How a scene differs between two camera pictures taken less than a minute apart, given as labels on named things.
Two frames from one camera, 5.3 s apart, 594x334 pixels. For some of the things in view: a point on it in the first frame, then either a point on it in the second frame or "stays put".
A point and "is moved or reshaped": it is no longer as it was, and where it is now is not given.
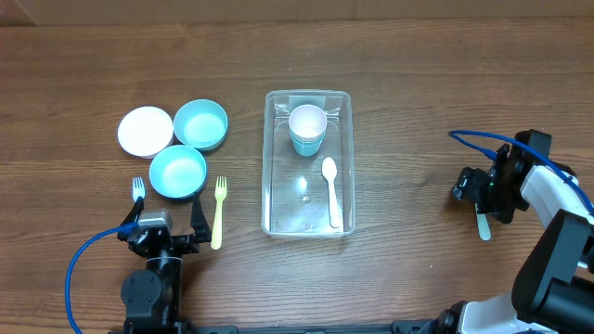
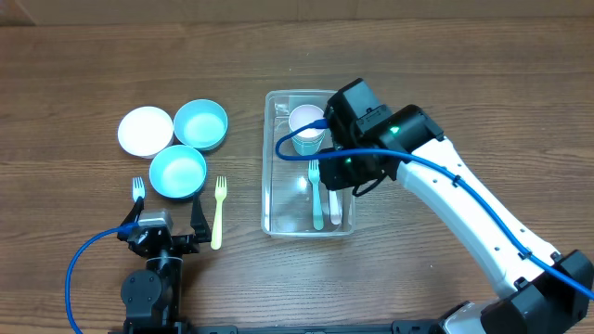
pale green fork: [483, 224] is moved or reshaped
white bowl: [144, 130] stays put
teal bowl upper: [201, 123] stays put
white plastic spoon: [329, 171] stays put
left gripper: [190, 244] stays put
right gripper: [463, 189] to [340, 179]
